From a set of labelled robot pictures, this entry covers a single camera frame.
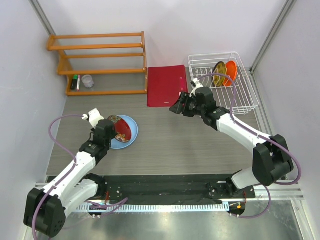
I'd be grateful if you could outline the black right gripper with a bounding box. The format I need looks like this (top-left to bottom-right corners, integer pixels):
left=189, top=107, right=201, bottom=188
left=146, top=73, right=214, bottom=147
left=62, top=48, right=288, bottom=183
left=170, top=91, right=206, bottom=118

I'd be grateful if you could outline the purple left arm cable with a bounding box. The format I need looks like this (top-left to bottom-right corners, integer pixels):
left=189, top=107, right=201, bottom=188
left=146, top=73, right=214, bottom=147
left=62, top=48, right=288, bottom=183
left=31, top=114, right=129, bottom=240

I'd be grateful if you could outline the clear plastic cup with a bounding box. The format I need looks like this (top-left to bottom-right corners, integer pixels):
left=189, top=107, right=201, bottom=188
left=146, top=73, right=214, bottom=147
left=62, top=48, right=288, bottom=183
left=81, top=74, right=94, bottom=89

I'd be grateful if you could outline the green marker pen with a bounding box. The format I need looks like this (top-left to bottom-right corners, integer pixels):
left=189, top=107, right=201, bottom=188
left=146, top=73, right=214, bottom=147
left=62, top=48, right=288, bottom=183
left=70, top=74, right=78, bottom=90

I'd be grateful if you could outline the orange plate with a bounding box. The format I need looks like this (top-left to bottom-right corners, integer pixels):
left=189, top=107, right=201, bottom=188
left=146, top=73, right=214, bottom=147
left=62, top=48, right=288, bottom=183
left=223, top=60, right=238, bottom=87

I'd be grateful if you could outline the white slotted cable duct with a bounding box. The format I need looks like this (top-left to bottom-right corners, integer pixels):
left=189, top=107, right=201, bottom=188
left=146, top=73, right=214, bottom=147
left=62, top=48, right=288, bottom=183
left=74, top=202, right=230, bottom=213

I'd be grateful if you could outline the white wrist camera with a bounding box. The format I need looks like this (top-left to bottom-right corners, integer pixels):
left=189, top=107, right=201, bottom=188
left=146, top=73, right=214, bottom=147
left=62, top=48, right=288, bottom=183
left=189, top=78, right=204, bottom=97
left=81, top=108, right=105, bottom=129

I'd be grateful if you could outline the yellow patterned plate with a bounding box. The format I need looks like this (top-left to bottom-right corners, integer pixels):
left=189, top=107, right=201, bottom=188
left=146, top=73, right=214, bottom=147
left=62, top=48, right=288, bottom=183
left=212, top=61, right=227, bottom=87

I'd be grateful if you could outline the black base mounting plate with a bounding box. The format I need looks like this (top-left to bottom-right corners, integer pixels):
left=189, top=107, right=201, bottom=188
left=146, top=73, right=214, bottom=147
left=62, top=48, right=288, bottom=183
left=92, top=174, right=256, bottom=206

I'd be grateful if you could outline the dark red floral plate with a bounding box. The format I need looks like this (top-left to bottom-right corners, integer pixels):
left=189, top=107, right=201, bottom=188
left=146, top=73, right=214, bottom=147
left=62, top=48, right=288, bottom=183
left=107, top=115, right=132, bottom=143

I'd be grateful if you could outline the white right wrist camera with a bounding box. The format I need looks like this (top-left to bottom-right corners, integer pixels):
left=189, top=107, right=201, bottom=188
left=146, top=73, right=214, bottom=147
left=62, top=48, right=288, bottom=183
left=189, top=78, right=204, bottom=97

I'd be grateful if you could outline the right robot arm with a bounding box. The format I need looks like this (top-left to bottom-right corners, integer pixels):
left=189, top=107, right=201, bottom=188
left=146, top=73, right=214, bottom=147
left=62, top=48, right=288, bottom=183
left=169, top=87, right=294, bottom=198

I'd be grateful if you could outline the orange wooden shelf rack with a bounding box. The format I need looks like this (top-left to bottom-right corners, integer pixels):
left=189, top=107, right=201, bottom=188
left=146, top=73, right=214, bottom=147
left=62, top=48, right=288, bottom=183
left=46, top=31, right=148, bottom=96

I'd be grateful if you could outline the red plastic folder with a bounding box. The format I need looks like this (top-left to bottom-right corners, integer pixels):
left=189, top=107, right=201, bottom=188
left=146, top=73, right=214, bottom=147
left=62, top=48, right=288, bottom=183
left=147, top=65, right=188, bottom=108

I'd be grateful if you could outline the white wire dish rack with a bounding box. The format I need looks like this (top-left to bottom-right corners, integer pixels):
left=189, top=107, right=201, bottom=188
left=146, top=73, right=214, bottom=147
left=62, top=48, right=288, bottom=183
left=188, top=52, right=259, bottom=115

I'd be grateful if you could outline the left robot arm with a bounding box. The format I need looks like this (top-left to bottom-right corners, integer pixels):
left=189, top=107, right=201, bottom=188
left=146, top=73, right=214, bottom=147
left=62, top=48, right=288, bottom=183
left=23, top=117, right=116, bottom=240

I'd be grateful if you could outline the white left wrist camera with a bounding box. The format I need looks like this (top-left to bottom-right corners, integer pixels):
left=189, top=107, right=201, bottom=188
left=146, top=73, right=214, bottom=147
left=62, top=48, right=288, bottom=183
left=81, top=108, right=105, bottom=129

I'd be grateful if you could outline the pink marker pen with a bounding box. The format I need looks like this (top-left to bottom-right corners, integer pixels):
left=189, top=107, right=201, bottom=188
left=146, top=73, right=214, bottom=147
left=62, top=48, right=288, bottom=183
left=76, top=74, right=81, bottom=92

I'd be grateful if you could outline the light blue plate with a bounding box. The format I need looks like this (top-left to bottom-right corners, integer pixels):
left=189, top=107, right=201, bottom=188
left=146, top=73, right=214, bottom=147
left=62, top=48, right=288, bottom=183
left=111, top=115, right=139, bottom=150

